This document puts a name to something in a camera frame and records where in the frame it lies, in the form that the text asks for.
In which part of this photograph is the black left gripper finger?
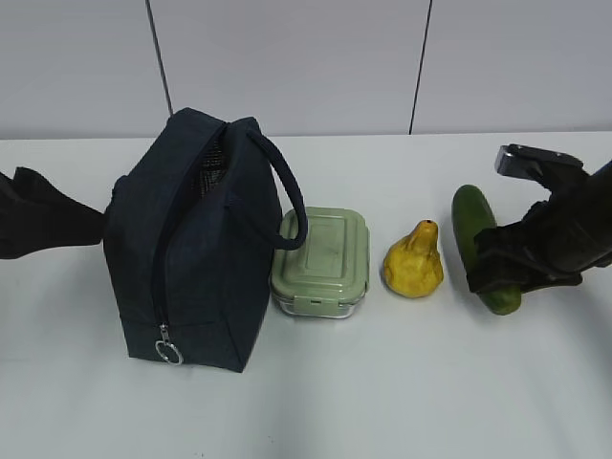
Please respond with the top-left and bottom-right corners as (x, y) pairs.
(1, 167), (105, 259)

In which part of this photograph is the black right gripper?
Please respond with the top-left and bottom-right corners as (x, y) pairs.
(467, 162), (589, 293)

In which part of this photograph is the green cucumber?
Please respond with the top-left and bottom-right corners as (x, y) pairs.
(451, 185), (521, 316)

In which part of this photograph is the yellow pear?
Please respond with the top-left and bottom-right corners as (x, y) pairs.
(382, 220), (444, 298)

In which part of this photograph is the dark blue lunch bag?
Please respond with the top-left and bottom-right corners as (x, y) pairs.
(103, 108), (308, 372)

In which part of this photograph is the green lidded glass container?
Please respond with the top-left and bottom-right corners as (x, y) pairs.
(271, 207), (370, 319)

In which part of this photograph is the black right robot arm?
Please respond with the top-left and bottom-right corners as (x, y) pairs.
(467, 164), (611, 294)

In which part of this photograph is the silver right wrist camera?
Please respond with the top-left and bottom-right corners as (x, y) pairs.
(494, 143), (583, 181)

